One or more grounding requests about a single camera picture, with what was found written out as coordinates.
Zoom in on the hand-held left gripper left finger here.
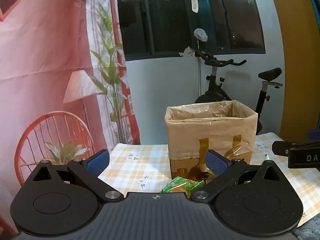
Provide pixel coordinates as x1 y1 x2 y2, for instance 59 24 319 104
22 149 125 204

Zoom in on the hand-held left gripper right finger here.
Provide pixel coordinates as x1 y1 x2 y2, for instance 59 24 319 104
190 149 294 202

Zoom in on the green snack packet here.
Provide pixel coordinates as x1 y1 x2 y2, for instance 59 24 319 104
160 176 205 196

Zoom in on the plastic-lined cardboard box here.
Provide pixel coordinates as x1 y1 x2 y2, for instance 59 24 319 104
164 100 258 180

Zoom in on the orange checkered tablecloth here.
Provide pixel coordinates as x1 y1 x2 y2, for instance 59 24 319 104
97 132 320 233

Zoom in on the yellow-brown wooden door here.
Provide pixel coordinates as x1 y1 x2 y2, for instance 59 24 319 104
265 0 320 143

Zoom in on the black exercise bike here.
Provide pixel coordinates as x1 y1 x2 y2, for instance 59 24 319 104
194 47 283 135

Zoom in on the thin metal pole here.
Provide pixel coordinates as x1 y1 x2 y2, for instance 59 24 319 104
197 40 202 98

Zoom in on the crumpled white paper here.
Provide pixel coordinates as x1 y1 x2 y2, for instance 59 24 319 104
179 46 195 57

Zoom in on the white plastic bag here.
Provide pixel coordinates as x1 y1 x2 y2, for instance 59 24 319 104
194 28 208 42

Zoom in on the dark window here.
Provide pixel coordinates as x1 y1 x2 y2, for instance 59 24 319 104
117 0 266 61

